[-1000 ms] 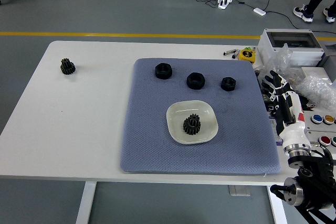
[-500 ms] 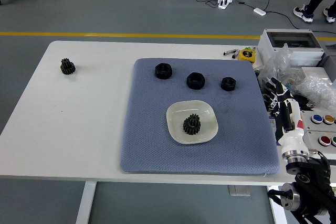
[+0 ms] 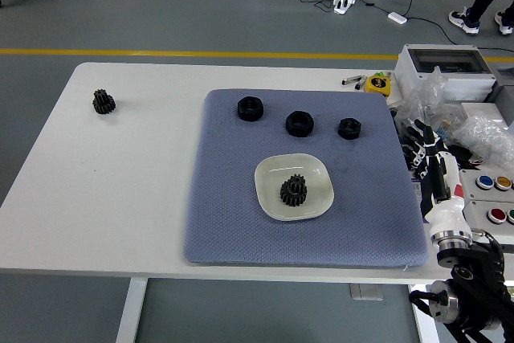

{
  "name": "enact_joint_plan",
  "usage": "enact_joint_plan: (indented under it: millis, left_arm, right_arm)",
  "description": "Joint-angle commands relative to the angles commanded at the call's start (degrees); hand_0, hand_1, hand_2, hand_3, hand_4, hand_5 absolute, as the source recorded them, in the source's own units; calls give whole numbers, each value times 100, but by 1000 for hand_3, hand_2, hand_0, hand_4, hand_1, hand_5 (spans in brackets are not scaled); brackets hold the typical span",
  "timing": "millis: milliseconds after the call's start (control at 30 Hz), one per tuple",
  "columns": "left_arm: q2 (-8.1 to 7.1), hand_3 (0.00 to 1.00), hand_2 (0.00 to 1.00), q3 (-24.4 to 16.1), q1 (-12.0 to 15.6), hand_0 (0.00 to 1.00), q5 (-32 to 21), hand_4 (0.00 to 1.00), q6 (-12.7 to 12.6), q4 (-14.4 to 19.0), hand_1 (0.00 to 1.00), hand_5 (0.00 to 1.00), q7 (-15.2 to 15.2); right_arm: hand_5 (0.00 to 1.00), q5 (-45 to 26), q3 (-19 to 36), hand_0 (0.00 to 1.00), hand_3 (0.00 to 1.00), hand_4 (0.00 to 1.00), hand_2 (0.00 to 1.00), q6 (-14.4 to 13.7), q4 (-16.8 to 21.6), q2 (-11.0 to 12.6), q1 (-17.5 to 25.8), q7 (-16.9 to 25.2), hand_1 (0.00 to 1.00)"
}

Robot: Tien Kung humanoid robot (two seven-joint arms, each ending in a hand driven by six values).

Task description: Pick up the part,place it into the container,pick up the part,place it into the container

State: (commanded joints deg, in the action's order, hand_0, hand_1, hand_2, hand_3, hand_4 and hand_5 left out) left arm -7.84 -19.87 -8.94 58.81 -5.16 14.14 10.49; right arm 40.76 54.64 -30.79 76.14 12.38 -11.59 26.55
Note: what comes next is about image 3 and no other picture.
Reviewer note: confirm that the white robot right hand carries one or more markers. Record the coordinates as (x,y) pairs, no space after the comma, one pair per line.
(447,214)

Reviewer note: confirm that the black stepped gear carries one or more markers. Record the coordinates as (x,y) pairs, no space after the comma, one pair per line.
(294,192)
(104,103)

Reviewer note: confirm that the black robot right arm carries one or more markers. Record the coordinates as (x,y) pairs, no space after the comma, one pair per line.
(470,262)

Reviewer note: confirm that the grey red-green button box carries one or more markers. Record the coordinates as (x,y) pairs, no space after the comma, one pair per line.
(497,215)

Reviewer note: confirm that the small white box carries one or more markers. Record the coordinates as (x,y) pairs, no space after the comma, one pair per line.
(482,109)

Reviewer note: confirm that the small black hex nut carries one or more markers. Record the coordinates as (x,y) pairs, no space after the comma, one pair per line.
(350,129)

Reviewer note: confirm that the large black hex nut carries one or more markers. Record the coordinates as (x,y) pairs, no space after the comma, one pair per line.
(250,109)
(299,124)

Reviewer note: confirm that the black part with red mark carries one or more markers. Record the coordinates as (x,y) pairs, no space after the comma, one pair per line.
(466,155)

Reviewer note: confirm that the blue resistor strip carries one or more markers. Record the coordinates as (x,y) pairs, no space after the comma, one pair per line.
(443,132)

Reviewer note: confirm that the bubble wrap bag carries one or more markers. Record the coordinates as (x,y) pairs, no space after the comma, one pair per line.
(486,138)

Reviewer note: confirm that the grey table control panel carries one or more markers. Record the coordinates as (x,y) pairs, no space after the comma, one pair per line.
(366,291)

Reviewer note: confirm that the clear plastic bag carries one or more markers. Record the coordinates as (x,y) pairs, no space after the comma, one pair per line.
(425,98)

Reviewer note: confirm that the white table leg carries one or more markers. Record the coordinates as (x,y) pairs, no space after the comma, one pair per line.
(425,335)
(130,311)

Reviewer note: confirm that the white square plate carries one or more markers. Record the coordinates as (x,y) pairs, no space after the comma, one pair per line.
(317,198)

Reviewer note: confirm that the yellow tape measure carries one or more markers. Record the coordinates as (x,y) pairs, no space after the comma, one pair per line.
(377,84)

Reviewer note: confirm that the black and silver marker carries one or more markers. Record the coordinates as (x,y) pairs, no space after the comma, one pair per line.
(360,83)
(351,79)

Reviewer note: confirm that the white power adapter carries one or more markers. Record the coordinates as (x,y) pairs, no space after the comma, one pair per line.
(396,17)

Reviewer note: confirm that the blue-grey textured mat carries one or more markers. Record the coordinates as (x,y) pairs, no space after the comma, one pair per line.
(225,218)

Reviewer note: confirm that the white power strip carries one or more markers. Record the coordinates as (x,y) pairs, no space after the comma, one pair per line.
(344,3)

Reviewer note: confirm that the white electrical enclosure box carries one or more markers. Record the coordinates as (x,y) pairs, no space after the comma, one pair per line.
(466,82)

